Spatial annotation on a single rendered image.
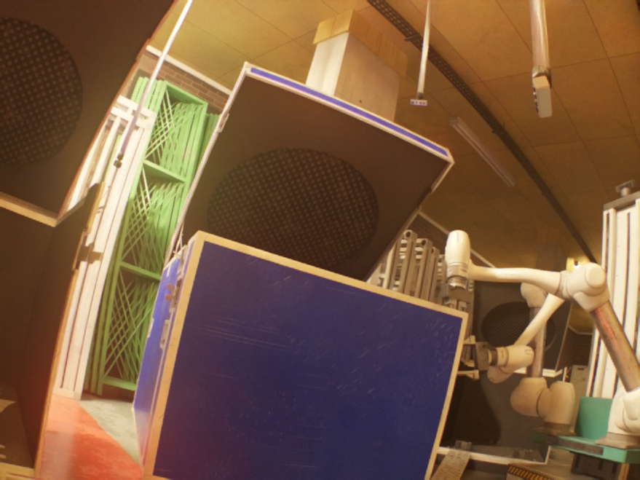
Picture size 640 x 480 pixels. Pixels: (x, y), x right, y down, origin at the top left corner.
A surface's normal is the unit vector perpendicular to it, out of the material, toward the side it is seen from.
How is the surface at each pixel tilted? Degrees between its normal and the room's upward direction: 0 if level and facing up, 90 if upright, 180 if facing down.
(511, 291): 143
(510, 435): 90
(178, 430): 90
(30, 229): 90
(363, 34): 90
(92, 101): 138
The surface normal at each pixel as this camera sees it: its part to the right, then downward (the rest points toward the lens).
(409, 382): 0.37, -0.13
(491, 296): -0.42, 0.58
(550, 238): -0.70, -0.32
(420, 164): 0.05, 0.67
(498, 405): -0.41, -0.30
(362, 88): 0.67, -0.02
